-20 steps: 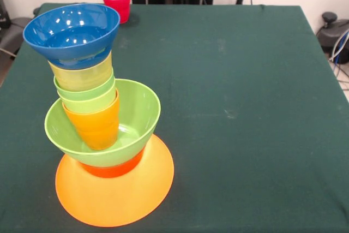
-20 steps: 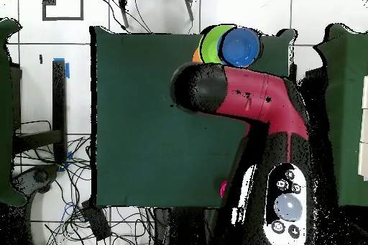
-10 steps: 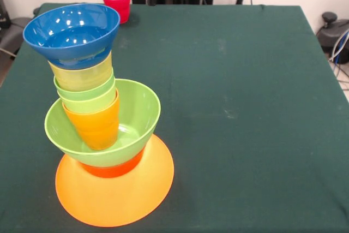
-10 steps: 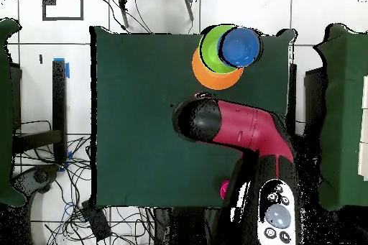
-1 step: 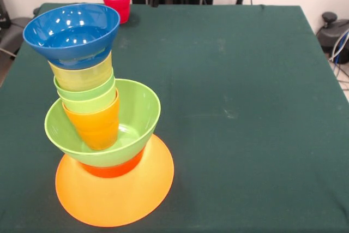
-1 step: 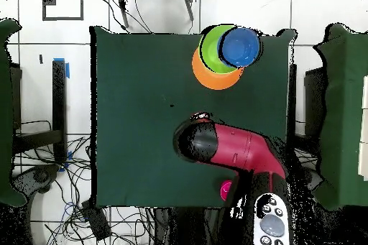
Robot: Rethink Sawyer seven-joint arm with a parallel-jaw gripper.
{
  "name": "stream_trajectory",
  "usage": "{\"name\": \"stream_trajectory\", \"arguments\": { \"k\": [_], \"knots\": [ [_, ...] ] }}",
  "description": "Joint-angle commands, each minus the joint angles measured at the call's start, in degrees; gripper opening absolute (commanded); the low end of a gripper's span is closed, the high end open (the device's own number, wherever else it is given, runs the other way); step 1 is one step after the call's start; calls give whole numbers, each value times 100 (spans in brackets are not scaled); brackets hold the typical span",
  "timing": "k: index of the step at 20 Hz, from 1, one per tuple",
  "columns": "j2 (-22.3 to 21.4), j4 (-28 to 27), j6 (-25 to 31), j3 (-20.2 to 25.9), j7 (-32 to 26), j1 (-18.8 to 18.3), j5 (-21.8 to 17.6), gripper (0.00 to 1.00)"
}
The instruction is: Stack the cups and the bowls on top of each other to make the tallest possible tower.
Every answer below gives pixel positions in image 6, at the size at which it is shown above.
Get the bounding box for large orange bowl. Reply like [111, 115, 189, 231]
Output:
[191, 47, 245, 91]

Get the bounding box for green bowl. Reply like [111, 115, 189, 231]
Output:
[198, 24, 245, 75]

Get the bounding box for blue bowl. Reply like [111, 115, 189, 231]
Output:
[218, 26, 263, 68]

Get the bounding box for dark green tablecloth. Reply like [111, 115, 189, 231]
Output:
[89, 25, 298, 211]

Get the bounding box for pink cup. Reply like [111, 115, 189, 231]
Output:
[220, 180, 234, 202]

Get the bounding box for dark grey chair base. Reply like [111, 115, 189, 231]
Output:
[12, 164, 60, 197]
[298, 167, 324, 195]

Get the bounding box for blue tape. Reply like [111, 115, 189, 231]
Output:
[52, 57, 70, 79]

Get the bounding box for black stand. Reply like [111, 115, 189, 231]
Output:
[12, 59, 68, 165]

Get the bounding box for green cloth covered table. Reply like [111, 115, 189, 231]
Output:
[311, 22, 368, 211]
[0, 18, 27, 208]

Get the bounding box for black power box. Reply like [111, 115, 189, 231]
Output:
[80, 200, 112, 241]

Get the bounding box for white box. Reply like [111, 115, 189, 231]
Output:
[358, 75, 368, 181]

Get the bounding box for black post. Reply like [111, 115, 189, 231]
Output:
[287, 63, 298, 154]

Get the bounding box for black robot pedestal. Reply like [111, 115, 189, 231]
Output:
[153, 207, 228, 245]

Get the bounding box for black cable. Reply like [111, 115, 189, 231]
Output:
[97, 0, 153, 34]

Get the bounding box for tangled floor cables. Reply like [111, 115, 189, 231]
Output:
[14, 119, 156, 245]

